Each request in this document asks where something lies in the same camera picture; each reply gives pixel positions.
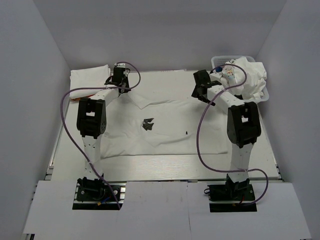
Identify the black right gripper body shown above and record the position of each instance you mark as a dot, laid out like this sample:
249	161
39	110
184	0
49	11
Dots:
196	94

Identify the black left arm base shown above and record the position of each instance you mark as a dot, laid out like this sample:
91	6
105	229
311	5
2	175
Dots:
96	195

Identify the folded patterned pink t-shirt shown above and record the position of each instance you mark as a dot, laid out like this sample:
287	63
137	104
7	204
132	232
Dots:
78	98

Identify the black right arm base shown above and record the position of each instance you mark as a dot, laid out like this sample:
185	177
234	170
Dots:
221	202

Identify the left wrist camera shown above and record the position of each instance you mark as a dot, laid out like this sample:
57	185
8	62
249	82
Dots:
120	65

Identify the folded white t-shirt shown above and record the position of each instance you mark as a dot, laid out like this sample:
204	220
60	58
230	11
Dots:
88	78

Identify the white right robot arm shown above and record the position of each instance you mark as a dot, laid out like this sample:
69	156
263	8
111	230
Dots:
243	129

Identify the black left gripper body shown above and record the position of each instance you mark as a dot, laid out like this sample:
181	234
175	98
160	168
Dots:
125	81

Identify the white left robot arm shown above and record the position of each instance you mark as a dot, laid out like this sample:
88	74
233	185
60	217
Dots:
92	119

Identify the white plastic laundry basket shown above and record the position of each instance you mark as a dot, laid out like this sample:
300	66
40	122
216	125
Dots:
260	97

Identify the white printed t-shirt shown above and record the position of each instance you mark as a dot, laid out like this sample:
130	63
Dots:
247	75

